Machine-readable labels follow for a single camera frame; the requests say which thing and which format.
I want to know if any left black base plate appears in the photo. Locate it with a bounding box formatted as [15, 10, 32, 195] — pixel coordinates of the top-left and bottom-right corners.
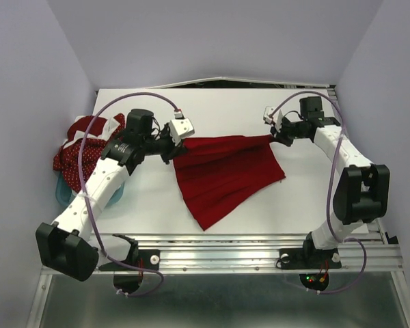
[98, 249, 161, 272]

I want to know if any teal plastic basket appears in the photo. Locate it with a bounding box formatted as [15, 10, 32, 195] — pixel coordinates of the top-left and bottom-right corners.
[55, 173, 124, 207]

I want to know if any red polka dot skirt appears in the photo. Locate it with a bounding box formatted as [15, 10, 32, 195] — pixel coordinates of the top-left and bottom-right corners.
[53, 130, 121, 193]

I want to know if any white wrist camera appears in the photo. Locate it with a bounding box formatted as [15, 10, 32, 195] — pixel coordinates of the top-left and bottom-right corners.
[263, 106, 284, 132]
[169, 118, 195, 143]

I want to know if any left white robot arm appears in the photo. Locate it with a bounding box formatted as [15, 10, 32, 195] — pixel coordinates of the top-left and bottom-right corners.
[36, 109, 195, 282]

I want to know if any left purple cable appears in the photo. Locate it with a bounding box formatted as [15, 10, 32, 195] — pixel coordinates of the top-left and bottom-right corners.
[78, 92, 184, 297]

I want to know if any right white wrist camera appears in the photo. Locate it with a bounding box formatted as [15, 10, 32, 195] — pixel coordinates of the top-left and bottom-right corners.
[263, 106, 284, 132]

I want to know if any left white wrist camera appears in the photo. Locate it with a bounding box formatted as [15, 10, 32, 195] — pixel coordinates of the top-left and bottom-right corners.
[169, 118, 195, 143]

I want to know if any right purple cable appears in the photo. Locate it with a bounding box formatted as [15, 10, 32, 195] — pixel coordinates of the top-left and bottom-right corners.
[269, 90, 367, 297]

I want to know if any purple cable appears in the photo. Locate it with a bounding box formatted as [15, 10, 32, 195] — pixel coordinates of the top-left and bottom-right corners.
[78, 92, 184, 297]
[269, 90, 367, 297]

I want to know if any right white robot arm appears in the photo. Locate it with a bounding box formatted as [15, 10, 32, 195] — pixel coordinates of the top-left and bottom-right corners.
[263, 92, 390, 267]

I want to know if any plain red skirt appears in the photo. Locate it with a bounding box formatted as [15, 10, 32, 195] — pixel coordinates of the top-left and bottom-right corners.
[173, 135, 286, 230]

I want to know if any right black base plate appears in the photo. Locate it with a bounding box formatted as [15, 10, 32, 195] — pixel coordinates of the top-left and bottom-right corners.
[279, 248, 342, 271]

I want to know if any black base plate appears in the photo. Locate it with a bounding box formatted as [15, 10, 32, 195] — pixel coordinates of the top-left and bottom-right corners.
[98, 249, 161, 272]
[279, 248, 342, 271]

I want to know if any aluminium frame rail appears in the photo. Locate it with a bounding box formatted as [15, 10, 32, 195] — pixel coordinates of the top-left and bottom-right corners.
[23, 88, 410, 328]

